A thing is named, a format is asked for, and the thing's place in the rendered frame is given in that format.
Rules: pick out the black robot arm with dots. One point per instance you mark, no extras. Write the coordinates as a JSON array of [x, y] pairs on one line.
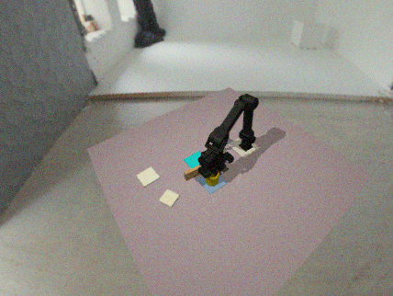
[[219, 137]]

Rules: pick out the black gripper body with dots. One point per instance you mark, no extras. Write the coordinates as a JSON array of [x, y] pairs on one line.
[[207, 172]]

